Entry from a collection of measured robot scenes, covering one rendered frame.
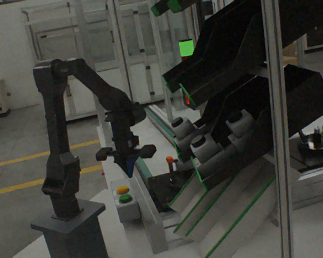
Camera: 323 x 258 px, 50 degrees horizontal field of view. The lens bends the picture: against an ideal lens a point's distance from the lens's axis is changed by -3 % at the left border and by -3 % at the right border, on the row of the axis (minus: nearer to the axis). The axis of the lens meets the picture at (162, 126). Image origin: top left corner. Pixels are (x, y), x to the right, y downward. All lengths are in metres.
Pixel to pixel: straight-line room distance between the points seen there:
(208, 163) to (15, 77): 8.58
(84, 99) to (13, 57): 3.23
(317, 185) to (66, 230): 0.77
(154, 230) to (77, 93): 5.38
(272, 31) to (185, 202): 0.55
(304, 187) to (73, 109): 5.45
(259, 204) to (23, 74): 8.61
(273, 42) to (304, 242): 0.64
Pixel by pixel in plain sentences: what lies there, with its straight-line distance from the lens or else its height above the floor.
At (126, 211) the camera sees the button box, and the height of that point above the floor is 0.94.
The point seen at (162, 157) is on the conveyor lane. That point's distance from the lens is 1.58.
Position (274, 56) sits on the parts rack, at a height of 1.42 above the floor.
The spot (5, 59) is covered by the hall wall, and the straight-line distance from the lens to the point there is 9.15.
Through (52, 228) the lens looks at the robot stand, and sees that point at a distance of 0.94.
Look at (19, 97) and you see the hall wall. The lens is 9.21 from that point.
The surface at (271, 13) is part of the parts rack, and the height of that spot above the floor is 1.48.
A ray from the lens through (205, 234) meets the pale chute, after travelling 0.86.
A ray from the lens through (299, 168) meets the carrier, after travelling 1.23.
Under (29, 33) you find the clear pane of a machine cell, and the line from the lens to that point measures 6.27.
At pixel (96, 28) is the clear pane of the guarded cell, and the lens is 2.37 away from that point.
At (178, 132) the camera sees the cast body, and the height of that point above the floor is 1.25.
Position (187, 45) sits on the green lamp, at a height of 1.40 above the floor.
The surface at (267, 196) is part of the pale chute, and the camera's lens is 0.70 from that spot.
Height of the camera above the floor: 1.50
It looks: 17 degrees down
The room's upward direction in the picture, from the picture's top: 10 degrees counter-clockwise
